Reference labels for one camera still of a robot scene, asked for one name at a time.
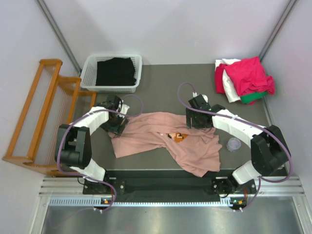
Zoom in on purple cable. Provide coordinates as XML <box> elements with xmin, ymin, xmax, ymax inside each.
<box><xmin>56</xmin><ymin>94</ymin><xmax>144</xmax><ymax>212</ymax></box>
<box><xmin>177</xmin><ymin>82</ymin><xmax>292</xmax><ymax>212</ymax></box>

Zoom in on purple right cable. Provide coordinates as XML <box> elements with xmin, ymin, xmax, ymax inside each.
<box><xmin>177</xmin><ymin>82</ymin><xmax>292</xmax><ymax>212</ymax></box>

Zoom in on white plastic basket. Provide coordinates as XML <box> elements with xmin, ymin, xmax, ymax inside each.
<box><xmin>80</xmin><ymin>54</ymin><xmax>142</xmax><ymax>93</ymax></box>

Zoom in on black folded t-shirt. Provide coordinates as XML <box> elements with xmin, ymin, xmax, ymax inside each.
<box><xmin>96</xmin><ymin>58</ymin><xmax>136</xmax><ymax>86</ymax></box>

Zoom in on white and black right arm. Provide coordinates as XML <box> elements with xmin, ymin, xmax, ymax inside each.
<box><xmin>186</xmin><ymin>93</ymin><xmax>291</xmax><ymax>193</ymax></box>

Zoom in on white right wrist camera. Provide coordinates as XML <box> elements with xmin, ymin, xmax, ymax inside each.
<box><xmin>193</xmin><ymin>92</ymin><xmax>208</xmax><ymax>103</ymax></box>

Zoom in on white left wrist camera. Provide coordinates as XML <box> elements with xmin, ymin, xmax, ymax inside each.
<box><xmin>118</xmin><ymin>103</ymin><xmax>130</xmax><ymax>114</ymax></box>

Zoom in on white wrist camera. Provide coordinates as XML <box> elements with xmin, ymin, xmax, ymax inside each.
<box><xmin>118</xmin><ymin>103</ymin><xmax>130</xmax><ymax>114</ymax></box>
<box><xmin>193</xmin><ymin>92</ymin><xmax>208</xmax><ymax>103</ymax></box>

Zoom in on wooden rack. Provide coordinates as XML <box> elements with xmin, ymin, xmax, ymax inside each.
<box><xmin>3</xmin><ymin>59</ymin><xmax>97</xmax><ymax>176</ymax></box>

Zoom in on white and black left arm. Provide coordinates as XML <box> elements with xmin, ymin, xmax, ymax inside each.
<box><xmin>55</xmin><ymin>95</ymin><xmax>130</xmax><ymax>194</ymax></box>

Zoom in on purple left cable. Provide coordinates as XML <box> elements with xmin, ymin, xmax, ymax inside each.
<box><xmin>56</xmin><ymin>94</ymin><xmax>144</xmax><ymax>212</ymax></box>

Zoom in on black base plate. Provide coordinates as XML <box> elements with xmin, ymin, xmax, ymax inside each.
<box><xmin>82</xmin><ymin>170</ymin><xmax>257</xmax><ymax>202</ymax></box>

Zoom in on magenta t-shirt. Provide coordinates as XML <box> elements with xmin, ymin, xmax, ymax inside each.
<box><xmin>215</xmin><ymin>57</ymin><xmax>275</xmax><ymax>97</ymax></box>

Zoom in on pink printed t-shirt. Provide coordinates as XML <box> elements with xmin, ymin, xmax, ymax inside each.
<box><xmin>108</xmin><ymin>112</ymin><xmax>222</xmax><ymax>177</ymax></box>

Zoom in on green t-shirt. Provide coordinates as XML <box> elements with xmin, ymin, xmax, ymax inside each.
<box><xmin>240</xmin><ymin>92</ymin><xmax>268</xmax><ymax>105</ymax></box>

